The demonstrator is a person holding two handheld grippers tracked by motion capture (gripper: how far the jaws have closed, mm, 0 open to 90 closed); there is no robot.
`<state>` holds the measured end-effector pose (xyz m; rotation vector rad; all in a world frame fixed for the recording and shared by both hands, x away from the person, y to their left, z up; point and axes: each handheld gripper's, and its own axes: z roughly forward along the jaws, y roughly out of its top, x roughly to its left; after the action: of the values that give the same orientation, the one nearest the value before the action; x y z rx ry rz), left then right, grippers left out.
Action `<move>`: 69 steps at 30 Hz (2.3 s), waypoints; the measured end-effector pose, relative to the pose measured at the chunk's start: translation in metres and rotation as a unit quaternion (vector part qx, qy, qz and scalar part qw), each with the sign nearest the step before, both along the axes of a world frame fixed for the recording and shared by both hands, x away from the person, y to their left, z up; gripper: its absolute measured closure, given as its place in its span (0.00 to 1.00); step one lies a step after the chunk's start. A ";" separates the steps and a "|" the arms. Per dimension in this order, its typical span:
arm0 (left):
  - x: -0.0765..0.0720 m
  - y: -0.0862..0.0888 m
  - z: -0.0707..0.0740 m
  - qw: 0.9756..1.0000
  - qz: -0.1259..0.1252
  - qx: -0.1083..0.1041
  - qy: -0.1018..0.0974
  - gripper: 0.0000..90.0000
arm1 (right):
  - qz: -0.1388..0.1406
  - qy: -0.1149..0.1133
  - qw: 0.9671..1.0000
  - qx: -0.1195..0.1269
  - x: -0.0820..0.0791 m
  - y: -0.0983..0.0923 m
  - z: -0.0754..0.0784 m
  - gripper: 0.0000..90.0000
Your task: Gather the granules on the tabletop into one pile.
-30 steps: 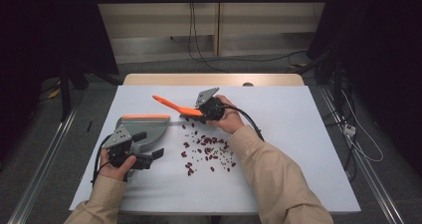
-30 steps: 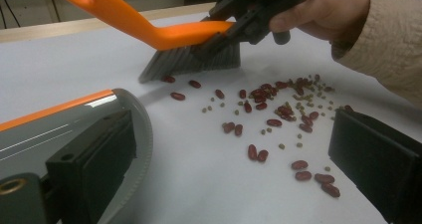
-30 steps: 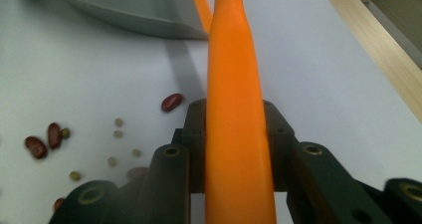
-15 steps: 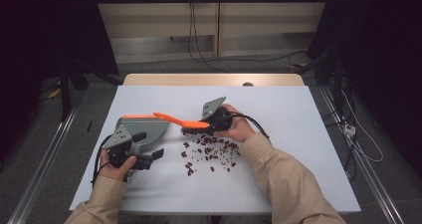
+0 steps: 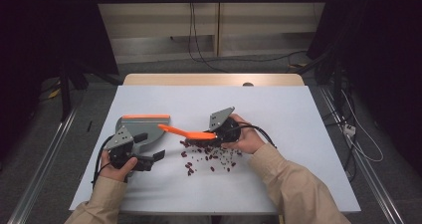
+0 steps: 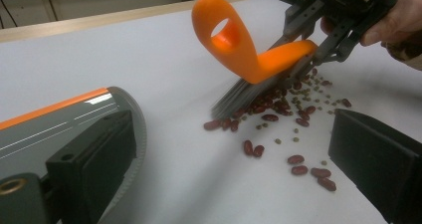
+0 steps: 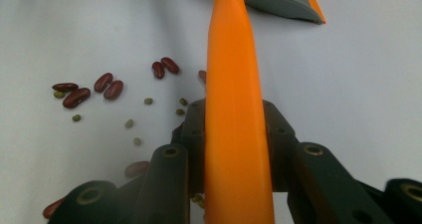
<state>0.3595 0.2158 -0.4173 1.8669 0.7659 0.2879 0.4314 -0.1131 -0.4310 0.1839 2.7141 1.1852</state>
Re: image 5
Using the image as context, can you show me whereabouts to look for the metal floor rail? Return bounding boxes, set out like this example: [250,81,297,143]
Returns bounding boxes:
[317,85,406,224]
[6,107,80,224]

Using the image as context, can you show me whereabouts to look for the white power adapter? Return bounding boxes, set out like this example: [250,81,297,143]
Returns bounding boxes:
[342,123,357,138]

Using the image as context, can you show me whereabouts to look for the black curtain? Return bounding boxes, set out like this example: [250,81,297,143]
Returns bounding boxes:
[306,0,422,177]
[0,0,119,162]

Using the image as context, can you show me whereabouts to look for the white cable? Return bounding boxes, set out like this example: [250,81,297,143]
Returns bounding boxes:
[340,90,385,163]

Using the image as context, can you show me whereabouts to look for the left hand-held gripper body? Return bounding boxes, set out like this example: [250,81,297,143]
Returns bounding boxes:
[103,125,155,172]

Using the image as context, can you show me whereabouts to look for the black power cable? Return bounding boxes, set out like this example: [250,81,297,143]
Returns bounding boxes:
[192,1,309,65]
[186,0,231,75]

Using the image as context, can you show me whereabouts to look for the person's right hand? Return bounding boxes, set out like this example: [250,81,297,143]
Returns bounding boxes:
[220,113,267,154]

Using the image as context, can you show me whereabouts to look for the orange brush with grey bristles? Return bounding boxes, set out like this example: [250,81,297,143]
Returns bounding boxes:
[157,123,220,148]

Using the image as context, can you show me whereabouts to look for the black metal stand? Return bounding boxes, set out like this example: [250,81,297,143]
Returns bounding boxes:
[296,47,345,112]
[59,59,123,122]

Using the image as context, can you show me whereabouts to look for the light wooden table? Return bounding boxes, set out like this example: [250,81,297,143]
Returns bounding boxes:
[122,73,306,87]

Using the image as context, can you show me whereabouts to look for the right hand-held gripper cable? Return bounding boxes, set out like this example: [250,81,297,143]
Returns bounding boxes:
[228,121,279,149]

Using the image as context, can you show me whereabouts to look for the hand-held gripper cable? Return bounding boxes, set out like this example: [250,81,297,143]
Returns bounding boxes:
[228,121,279,149]
[91,133,115,186]

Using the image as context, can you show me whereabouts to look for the left hand-held gripper cable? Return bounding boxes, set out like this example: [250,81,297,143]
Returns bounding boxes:
[91,133,115,186]

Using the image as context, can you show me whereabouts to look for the white table board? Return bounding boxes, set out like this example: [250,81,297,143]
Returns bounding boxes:
[69,85,362,215]

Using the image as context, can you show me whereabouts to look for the grey dustpan with orange edge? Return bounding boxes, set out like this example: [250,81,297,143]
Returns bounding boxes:
[114,113,171,154]

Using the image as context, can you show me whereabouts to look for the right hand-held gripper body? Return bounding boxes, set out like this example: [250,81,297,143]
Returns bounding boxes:
[208,107,243,144]

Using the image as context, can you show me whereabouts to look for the dark red beans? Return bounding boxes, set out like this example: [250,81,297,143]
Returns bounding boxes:
[179,138,245,177]

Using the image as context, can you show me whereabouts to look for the black cable bundle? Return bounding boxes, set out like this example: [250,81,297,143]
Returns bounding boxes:
[323,109,359,182]

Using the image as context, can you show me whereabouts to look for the beige wooden cabinet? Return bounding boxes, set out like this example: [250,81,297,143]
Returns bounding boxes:
[91,0,332,65]

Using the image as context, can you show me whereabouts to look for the person's left hand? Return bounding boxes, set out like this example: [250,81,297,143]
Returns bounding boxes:
[99,149,138,183]

